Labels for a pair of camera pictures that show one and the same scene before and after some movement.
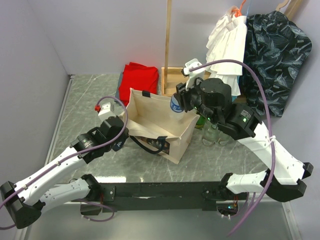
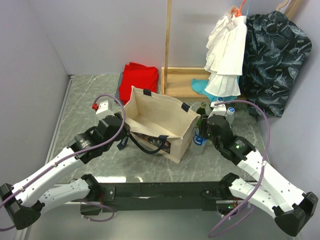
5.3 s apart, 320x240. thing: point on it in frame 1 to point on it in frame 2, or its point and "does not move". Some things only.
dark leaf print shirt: x=278 y=48 does not move
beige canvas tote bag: x=151 y=123 does not move
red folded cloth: x=138 y=77 does not move
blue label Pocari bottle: x=177 y=110 to x=198 y=144
